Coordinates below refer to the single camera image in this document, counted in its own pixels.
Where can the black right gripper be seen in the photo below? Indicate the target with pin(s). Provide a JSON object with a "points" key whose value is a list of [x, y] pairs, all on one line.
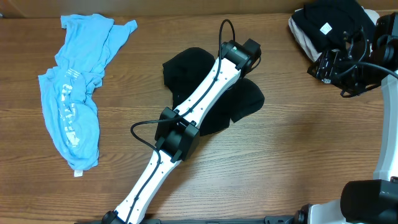
{"points": [[325, 66]]}

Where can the black mesh shirt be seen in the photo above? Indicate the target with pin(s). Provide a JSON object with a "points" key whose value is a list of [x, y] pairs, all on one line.
{"points": [[183, 74]]}

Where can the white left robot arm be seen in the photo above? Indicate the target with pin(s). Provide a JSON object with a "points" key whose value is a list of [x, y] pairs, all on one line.
{"points": [[178, 130]]}

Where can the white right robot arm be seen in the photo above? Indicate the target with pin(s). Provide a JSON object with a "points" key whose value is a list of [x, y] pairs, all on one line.
{"points": [[365, 65]]}

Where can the folded beige garment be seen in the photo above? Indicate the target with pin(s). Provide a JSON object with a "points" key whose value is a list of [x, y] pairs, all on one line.
{"points": [[306, 44]]}

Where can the folded black shirt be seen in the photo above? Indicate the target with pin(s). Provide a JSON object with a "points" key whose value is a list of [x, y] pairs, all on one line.
{"points": [[326, 22]]}

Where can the light blue crumpled shirt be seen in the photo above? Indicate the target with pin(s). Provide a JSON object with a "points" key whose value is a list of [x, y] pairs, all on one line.
{"points": [[66, 90]]}

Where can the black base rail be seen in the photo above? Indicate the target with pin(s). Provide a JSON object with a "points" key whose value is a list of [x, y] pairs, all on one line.
{"points": [[286, 219]]}

